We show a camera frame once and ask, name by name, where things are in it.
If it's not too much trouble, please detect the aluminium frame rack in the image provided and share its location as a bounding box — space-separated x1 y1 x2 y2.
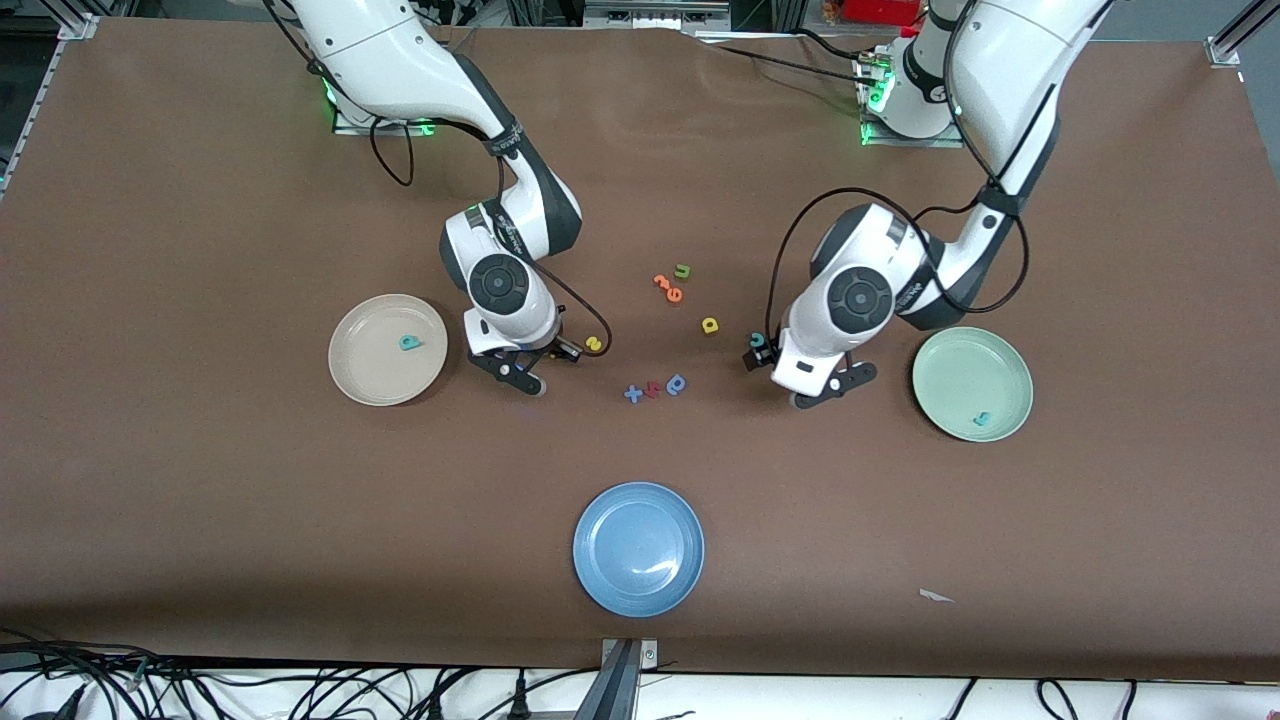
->
505 0 801 31

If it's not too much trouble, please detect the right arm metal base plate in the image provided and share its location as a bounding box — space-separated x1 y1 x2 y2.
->
333 100 441 136

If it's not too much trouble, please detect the black aluminium post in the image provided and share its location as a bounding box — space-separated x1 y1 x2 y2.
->
575 640 641 720

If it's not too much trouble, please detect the grey metal bracket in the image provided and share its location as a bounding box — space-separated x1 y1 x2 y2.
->
600 638 659 671

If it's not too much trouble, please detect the blue round plate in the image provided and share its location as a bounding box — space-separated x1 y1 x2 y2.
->
572 481 706 618

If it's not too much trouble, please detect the beige round plate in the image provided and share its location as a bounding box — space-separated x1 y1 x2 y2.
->
328 293 449 407

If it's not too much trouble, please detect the brown table cover sheet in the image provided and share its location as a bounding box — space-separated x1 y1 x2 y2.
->
0 15 1280 683

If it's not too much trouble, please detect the green round plate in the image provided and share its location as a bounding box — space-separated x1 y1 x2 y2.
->
911 326 1034 443

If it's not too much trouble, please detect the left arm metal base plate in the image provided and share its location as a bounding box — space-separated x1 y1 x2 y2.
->
858 48 966 149

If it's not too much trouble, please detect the black base cable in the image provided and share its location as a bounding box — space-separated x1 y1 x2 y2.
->
790 28 873 65
700 42 871 89

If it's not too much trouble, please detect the red box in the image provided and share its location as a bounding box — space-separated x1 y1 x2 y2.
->
842 0 926 26

